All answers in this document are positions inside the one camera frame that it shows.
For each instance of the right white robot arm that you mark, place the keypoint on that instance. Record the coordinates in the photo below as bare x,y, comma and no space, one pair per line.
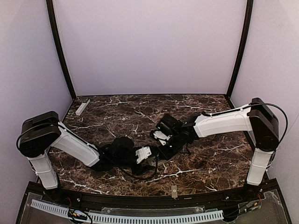
255,117

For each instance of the black frame post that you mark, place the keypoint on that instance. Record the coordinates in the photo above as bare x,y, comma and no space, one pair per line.
59,48
241,48

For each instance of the grey remote control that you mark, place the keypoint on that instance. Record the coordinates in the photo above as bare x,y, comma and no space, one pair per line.
151,161

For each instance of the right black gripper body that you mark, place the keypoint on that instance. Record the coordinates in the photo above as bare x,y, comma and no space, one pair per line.
168,144

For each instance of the left black frame post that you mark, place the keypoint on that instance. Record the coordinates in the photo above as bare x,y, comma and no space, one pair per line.
59,48

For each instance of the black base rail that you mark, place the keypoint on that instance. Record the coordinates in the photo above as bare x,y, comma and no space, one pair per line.
227,200

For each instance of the left grey cable duct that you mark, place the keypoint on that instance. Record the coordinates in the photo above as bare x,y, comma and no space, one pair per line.
50,208

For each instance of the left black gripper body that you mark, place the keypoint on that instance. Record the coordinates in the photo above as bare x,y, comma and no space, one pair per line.
153,157

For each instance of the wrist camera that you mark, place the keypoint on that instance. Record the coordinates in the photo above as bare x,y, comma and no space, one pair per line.
159,136
144,153

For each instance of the small white bar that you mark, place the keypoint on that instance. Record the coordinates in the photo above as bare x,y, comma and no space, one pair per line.
82,107

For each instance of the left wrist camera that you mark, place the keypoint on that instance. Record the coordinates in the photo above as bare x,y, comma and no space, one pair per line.
144,153

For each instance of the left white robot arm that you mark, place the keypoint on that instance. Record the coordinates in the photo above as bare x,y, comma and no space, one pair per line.
45,130

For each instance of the right black frame post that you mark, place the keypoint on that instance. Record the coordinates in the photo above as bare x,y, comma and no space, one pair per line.
241,48

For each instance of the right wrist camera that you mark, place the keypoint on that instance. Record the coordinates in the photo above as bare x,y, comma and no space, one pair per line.
159,136

